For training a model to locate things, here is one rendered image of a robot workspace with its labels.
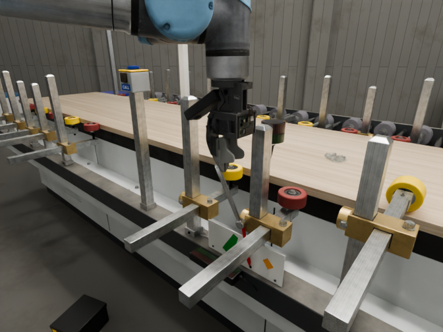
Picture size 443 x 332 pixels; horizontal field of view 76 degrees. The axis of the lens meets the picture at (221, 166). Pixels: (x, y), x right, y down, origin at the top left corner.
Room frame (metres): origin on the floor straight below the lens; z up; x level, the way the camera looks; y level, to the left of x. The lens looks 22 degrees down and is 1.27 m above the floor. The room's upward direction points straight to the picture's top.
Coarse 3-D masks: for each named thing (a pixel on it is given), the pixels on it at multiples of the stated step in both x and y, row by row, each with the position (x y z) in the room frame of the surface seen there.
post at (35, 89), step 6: (30, 84) 1.61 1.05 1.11; (36, 84) 1.62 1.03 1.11; (36, 90) 1.61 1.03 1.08; (36, 96) 1.61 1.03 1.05; (36, 102) 1.60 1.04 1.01; (42, 102) 1.63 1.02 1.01; (36, 108) 1.61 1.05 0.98; (42, 108) 1.62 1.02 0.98; (42, 114) 1.62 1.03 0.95; (42, 120) 1.61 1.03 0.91; (42, 126) 1.60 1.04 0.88; (48, 144) 1.61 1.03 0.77
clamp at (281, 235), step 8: (240, 216) 0.66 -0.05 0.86; (248, 216) 0.64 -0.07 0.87; (264, 216) 0.64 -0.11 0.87; (272, 216) 0.64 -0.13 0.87; (248, 224) 0.64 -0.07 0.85; (256, 224) 0.62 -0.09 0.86; (264, 224) 0.61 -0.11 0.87; (272, 224) 0.60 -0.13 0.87; (288, 224) 0.60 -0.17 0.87; (248, 232) 0.64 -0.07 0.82; (272, 232) 0.59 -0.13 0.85; (280, 232) 0.58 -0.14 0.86; (288, 232) 0.60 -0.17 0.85; (272, 240) 0.59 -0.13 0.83; (280, 240) 0.58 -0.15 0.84; (288, 240) 0.60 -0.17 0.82
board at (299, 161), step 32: (64, 96) 2.68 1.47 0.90; (96, 96) 2.68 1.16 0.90; (128, 128) 1.46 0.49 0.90; (160, 128) 1.46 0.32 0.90; (288, 128) 1.46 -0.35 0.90; (320, 128) 1.46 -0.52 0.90; (288, 160) 0.98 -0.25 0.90; (320, 160) 0.98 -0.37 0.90; (352, 160) 0.98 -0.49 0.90; (416, 160) 0.98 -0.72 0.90; (320, 192) 0.73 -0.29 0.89; (352, 192) 0.72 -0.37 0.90; (384, 192) 0.72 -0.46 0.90
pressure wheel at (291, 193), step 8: (280, 192) 0.71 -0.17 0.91; (288, 192) 0.71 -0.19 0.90; (296, 192) 0.71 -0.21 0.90; (304, 192) 0.71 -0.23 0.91; (280, 200) 0.69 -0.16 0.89; (288, 200) 0.67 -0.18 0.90; (296, 200) 0.67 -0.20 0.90; (304, 200) 0.68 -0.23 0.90; (288, 208) 0.67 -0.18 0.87; (296, 208) 0.67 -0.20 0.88
